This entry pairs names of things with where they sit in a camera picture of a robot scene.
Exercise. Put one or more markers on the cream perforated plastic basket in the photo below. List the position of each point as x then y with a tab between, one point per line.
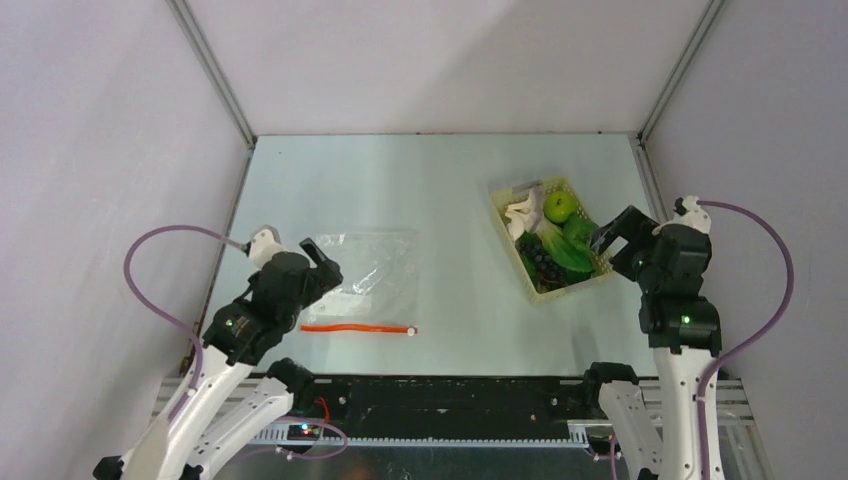
500	199

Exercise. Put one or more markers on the clear zip top bag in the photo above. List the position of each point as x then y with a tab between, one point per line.
380	288

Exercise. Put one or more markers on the dark purple grape bunch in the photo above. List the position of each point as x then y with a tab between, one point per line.
545	274

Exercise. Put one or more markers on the white oyster mushroom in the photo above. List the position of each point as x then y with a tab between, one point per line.
525	216

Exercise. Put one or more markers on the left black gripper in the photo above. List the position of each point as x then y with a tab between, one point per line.
328	273

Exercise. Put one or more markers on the green apple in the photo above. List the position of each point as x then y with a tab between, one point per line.
559	206

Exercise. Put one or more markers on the green bok choy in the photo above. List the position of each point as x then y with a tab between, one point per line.
551	238

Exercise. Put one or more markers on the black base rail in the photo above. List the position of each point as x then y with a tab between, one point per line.
462	408

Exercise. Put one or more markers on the green bell pepper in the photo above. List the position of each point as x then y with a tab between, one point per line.
577	231

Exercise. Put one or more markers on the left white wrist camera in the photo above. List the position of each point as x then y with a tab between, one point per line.
263	245

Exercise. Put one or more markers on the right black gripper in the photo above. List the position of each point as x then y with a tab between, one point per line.
622	237

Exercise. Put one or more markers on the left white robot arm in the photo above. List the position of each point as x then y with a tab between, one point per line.
189	439

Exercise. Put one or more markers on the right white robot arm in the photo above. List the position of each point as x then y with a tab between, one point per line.
684	336

